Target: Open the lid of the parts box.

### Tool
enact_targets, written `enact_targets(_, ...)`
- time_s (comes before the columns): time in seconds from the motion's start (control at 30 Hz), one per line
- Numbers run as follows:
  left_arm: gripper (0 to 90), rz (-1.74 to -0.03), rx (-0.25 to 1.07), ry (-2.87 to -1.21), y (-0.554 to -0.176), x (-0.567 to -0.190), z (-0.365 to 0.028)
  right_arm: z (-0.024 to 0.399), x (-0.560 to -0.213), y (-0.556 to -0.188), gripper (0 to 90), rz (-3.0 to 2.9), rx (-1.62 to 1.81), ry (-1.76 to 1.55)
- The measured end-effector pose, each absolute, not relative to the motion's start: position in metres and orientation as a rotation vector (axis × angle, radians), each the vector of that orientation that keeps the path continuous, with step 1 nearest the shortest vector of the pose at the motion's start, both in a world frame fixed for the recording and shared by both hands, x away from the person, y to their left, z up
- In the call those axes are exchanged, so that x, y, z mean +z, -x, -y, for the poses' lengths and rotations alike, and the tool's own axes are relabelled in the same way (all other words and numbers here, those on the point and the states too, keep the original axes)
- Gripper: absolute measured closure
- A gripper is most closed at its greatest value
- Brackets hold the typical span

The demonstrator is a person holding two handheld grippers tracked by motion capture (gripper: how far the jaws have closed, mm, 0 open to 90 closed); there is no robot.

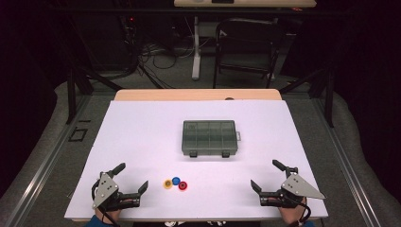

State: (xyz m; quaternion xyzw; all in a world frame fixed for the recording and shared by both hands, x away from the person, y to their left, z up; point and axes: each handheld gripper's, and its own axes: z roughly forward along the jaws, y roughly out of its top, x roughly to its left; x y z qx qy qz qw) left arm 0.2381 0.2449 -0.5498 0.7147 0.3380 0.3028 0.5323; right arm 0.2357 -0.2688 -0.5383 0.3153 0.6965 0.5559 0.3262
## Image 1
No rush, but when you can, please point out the white desk leg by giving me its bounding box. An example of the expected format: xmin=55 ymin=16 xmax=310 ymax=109
xmin=191 ymin=16 xmax=203 ymax=81

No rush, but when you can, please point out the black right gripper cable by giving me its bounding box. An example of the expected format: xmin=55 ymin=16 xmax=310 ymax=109
xmin=294 ymin=201 xmax=313 ymax=224

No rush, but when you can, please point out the aluminium floor rail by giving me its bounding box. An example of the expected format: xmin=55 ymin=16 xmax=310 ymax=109
xmin=4 ymin=94 xmax=93 ymax=227
xmin=311 ymin=97 xmax=383 ymax=227

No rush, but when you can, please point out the white table board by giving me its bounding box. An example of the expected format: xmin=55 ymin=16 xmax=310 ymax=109
xmin=63 ymin=99 xmax=329 ymax=221

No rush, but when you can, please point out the person's right hand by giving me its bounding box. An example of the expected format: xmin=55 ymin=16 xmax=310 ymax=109
xmin=268 ymin=197 xmax=308 ymax=226

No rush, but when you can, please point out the grey transparent organizer box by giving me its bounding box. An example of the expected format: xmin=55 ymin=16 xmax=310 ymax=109
xmin=181 ymin=119 xmax=242 ymax=159

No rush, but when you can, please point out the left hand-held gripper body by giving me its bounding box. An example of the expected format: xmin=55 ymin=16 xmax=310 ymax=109
xmin=91 ymin=171 xmax=142 ymax=212

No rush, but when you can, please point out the black equipment rack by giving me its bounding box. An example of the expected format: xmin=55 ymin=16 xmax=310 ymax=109
xmin=71 ymin=12 xmax=140 ymax=72

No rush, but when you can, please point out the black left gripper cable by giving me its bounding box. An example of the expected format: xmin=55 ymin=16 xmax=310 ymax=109
xmin=91 ymin=180 xmax=121 ymax=227

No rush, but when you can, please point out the black metal stand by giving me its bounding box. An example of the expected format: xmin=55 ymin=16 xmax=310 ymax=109
xmin=65 ymin=66 xmax=125 ymax=125
xmin=278 ymin=66 xmax=336 ymax=129

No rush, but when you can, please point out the person's left hand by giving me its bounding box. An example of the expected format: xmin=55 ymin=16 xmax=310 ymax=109
xmin=94 ymin=198 xmax=135 ymax=224

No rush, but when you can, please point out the bundle of floor cables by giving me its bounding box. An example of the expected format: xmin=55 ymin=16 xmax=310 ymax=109
xmin=137 ymin=39 xmax=197 ymax=71

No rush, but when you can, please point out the black folding chair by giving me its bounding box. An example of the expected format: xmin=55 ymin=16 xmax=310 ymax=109
xmin=213 ymin=17 xmax=284 ymax=90

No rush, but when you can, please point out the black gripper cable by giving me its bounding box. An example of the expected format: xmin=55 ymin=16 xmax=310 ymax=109
xmin=91 ymin=180 xmax=121 ymax=227
xmin=294 ymin=201 xmax=313 ymax=224

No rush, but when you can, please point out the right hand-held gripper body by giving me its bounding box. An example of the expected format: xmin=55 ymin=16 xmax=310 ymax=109
xmin=258 ymin=166 xmax=326 ymax=209

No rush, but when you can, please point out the wooden table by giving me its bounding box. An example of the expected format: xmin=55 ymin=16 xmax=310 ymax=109
xmin=113 ymin=88 xmax=283 ymax=102

